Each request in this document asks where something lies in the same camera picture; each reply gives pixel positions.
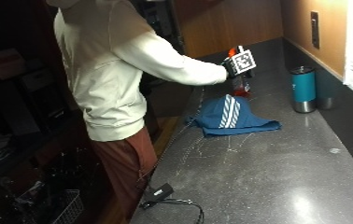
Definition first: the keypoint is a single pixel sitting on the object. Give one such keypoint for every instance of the white marker cube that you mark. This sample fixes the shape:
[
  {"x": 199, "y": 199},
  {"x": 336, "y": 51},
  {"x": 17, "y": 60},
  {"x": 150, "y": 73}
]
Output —
[{"x": 243, "y": 61}]

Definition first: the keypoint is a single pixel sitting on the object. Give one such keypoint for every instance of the blue cloth with white stripes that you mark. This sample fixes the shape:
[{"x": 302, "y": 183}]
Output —
[{"x": 227, "y": 116}]

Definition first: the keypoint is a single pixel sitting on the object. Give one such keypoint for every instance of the teal steel tumbler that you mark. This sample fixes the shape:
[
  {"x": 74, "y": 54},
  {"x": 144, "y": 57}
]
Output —
[{"x": 303, "y": 90}]

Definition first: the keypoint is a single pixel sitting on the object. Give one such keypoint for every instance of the the person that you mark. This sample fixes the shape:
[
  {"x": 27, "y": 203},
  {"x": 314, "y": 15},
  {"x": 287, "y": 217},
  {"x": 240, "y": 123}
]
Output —
[{"x": 106, "y": 77}]

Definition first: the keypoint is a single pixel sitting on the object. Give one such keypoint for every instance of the small black box device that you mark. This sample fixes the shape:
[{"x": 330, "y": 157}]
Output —
[{"x": 159, "y": 192}]

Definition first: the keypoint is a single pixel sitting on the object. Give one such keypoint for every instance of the black wall switch plate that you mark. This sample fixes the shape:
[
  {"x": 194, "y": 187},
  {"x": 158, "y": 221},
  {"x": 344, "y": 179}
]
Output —
[{"x": 315, "y": 29}]

